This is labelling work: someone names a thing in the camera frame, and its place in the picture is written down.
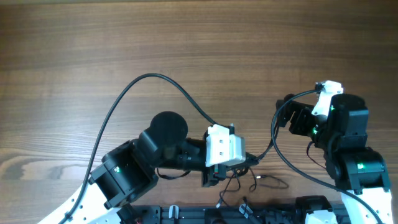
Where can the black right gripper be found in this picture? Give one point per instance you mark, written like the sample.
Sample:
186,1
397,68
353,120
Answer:
303,112

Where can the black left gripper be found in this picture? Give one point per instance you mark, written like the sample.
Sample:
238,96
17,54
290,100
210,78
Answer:
211,176

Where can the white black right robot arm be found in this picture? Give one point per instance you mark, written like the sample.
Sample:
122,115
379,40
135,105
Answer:
338,127

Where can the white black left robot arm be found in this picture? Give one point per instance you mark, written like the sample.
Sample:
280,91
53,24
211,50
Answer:
128,172

